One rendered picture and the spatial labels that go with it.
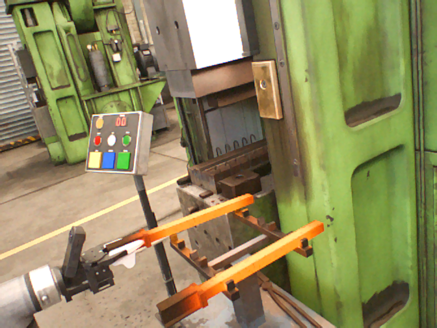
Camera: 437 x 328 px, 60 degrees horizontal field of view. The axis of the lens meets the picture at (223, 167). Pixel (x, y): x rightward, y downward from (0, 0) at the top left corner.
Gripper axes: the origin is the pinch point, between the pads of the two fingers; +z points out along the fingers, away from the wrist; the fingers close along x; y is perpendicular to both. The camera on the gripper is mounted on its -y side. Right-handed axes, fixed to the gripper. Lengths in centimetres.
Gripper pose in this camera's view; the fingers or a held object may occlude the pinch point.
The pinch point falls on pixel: (136, 239)
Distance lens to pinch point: 100.2
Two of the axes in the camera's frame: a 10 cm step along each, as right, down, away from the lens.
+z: 8.4, -3.1, 4.4
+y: 1.7, 9.3, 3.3
